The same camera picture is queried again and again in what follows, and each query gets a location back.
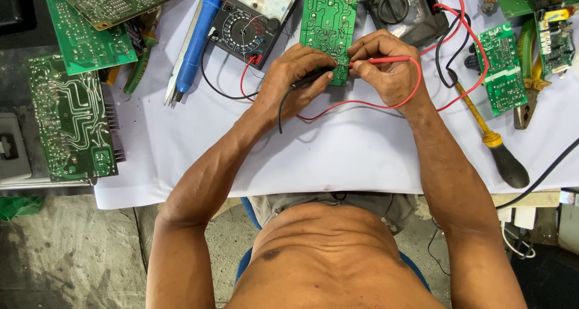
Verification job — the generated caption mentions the person's right hand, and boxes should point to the person's right hand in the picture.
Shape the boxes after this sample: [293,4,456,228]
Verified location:
[347,29,428,115]

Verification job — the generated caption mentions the person's left hand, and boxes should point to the person's left hand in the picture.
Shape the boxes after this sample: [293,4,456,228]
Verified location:
[255,44,338,122]

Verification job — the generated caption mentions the black test probe with lead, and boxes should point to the black test probe with lead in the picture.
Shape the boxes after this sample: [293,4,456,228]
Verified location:
[200,31,337,134]

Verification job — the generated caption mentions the red test probe with lead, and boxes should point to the red test probe with lead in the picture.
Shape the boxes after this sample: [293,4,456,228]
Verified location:
[240,56,422,121]

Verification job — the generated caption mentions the black multimeter lead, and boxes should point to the black multimeter lead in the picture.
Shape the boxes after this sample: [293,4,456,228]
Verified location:
[435,11,472,89]

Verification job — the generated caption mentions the dark digital multimeter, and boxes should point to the dark digital multimeter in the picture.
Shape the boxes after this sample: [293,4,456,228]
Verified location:
[360,0,450,47]

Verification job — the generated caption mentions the black analog multimeter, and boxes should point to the black analog multimeter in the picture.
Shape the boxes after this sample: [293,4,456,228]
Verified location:
[208,0,305,70]

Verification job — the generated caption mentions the long narrow green circuit board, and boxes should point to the long narrow green circuit board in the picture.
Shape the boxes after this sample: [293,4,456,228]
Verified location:
[299,0,361,87]

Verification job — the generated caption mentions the red multimeter lead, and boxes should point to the red multimeter lead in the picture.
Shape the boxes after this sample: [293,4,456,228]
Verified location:
[420,0,490,112]

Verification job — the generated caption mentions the blue desoldering pump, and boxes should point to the blue desoldering pump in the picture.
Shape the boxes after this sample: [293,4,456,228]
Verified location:
[176,0,228,103]

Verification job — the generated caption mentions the small green white-striped circuit board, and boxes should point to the small green white-striped circuit board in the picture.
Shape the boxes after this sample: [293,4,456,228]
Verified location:
[473,22,528,117]

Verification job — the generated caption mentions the metal tweezers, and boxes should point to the metal tweezers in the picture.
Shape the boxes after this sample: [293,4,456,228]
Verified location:
[164,0,213,106]

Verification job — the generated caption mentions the person's grey shorts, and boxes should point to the person's grey shorts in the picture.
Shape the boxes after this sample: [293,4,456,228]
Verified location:
[248,191,419,235]

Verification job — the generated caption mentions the circuit board with mounted components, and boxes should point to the circuit board with mounted components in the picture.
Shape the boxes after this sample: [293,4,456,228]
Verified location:
[533,0,576,78]

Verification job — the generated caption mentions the person's bare torso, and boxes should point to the person's bare torso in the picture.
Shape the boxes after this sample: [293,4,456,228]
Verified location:
[226,203,446,309]

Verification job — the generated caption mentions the tan-edged green circuit board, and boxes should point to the tan-edged green circuit board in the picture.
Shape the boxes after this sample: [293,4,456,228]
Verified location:
[49,0,200,31]

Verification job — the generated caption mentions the bright green circuit board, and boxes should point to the bright green circuit board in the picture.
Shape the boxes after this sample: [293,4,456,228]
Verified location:
[42,0,138,76]

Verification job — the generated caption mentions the dark green board with heatsink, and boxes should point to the dark green board with heatsink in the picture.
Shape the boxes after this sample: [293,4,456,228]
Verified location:
[28,53,126,183]

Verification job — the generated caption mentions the white plastic container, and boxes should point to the white plastic container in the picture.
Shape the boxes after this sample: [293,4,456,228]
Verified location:
[557,200,579,255]

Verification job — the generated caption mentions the black flat object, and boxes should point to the black flat object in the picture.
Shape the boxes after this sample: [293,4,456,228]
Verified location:
[0,0,38,36]

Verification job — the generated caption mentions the grey plastic box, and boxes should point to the grey plastic box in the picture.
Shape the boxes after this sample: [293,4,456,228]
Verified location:
[0,112,33,184]

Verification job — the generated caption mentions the green cloth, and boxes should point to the green cloth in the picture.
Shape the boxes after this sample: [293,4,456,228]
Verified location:
[0,196,46,222]

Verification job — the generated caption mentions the yellow screwdriver with black handle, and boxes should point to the yellow screwdriver with black handle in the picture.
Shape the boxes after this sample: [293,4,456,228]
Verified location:
[448,69,530,189]

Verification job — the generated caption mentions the pliers with green-yellow handles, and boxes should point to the pliers with green-yellow handles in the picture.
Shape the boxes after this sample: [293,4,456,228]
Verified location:
[513,17,553,131]

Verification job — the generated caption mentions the green-handled pliers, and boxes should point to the green-handled pliers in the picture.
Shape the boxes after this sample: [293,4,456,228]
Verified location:
[123,31,159,96]

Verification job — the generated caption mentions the thick black power cable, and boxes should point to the thick black power cable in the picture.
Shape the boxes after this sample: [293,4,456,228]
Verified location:
[495,137,579,210]

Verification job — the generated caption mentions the white power adapter with cable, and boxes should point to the white power adapter with cable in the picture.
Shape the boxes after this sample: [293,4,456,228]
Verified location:
[497,207,537,260]

